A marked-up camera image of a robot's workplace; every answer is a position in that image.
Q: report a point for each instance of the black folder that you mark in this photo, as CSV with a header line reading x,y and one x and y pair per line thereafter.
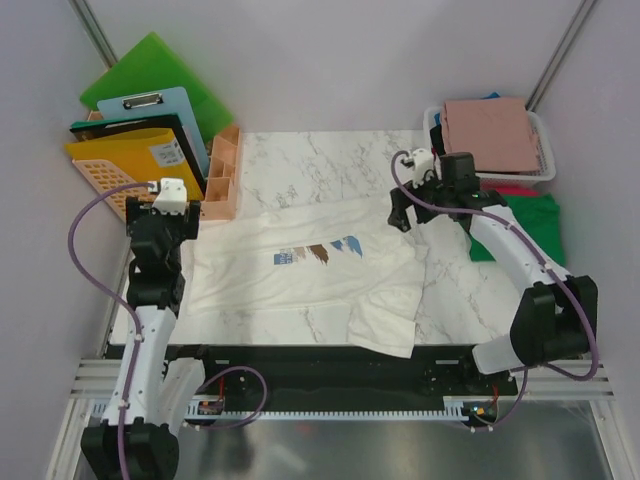
x,y
90,130

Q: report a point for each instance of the white printed t shirt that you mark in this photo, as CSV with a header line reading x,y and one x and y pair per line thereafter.
x,y
341,253

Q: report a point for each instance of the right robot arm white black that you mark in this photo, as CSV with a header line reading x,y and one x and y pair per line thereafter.
x,y
555,323

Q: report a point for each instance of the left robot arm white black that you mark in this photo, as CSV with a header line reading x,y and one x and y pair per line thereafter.
x,y
137,436

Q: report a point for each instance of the white laundry basket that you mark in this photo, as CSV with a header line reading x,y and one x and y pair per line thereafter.
x,y
546,169

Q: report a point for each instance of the pink folded t shirt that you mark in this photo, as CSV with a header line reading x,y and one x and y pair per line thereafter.
x,y
497,132

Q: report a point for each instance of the white cable duct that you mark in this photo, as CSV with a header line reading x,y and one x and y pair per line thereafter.
x,y
451,411

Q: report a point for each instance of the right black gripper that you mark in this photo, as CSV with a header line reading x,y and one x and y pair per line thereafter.
x,y
401,199

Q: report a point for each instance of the light blue clipboard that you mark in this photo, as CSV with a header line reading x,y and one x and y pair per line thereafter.
x,y
160,102

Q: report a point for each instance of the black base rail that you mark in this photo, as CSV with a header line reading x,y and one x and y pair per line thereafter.
x,y
343,378

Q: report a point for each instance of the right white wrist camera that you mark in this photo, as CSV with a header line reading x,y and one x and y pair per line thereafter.
x,y
421,162

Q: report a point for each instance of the yellow folder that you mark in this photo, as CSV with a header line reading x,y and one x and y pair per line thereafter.
x,y
146,155

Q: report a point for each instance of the green plastic board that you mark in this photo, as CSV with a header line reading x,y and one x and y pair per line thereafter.
x,y
152,65

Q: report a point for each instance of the green t shirt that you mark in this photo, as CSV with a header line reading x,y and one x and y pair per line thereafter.
x,y
539,215

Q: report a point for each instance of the orange mesh file holder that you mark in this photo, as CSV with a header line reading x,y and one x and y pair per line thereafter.
x,y
104,176

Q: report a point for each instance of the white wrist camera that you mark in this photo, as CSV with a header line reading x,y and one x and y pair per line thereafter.
x,y
421,162
170,196

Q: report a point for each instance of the red t shirt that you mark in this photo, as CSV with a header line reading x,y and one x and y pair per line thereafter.
x,y
517,191

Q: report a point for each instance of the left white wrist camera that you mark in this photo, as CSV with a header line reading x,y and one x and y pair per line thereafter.
x,y
170,196

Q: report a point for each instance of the peach compartment organizer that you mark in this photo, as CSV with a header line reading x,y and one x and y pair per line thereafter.
x,y
221,195

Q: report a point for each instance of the black garment in basket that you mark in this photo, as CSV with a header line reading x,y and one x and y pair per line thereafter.
x,y
436,139

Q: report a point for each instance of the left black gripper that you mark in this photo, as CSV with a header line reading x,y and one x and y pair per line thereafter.
x,y
188,222

